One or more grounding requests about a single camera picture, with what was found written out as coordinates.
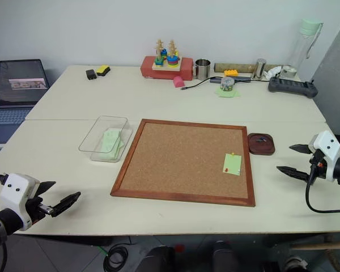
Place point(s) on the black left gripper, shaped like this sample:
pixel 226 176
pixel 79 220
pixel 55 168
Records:
pixel 34 208

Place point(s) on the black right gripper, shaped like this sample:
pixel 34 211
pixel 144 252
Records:
pixel 318 167

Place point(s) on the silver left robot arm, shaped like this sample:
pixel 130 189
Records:
pixel 0 224

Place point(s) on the green paper note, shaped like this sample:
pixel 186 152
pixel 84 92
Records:
pixel 232 165

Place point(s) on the wood framed cork board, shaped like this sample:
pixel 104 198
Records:
pixel 184 161

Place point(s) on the black and yellow small objects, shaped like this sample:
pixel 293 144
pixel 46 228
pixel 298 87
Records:
pixel 102 70

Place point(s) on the dark brown wooden tray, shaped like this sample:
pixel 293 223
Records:
pixel 261 146

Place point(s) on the black power strip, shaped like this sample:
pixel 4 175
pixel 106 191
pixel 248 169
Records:
pixel 292 88

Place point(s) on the stack of green notes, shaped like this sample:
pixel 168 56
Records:
pixel 110 143

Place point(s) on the clear plastic container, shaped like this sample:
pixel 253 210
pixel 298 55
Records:
pixel 107 139

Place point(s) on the grey partition panel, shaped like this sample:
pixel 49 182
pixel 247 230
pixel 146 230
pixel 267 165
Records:
pixel 334 85

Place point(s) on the wooden stick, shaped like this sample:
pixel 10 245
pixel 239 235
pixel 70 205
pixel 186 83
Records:
pixel 320 245

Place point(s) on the crumpled white cloth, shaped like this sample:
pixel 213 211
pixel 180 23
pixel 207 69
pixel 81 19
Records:
pixel 272 72

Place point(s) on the dark grey usb hub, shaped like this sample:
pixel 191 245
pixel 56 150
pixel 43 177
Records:
pixel 241 80

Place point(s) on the steel cylinder canister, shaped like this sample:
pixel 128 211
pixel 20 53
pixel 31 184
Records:
pixel 258 69

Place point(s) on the black white shoe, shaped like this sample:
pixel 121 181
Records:
pixel 297 263

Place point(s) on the yellow toy brick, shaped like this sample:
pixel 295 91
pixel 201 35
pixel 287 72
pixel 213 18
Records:
pixel 231 72

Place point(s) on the clear bottle green lid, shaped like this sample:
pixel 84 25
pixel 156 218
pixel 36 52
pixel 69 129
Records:
pixel 301 48

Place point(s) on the open grey laptop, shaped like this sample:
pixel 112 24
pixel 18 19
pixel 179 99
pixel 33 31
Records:
pixel 15 85

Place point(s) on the dark rounded shape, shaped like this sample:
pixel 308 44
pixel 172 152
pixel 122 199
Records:
pixel 225 256

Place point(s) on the small black box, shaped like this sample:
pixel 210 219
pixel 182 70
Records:
pixel 91 74

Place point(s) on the steel mug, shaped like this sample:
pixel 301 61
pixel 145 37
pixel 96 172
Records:
pixel 202 69

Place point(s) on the pink arched block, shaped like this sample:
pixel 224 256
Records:
pixel 178 82

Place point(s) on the red rectangular box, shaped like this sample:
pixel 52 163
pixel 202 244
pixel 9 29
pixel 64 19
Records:
pixel 147 68

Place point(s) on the colourful wooden stacking toy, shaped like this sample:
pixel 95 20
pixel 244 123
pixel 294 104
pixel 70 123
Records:
pixel 167 58

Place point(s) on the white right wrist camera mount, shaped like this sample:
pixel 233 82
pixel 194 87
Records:
pixel 327 144

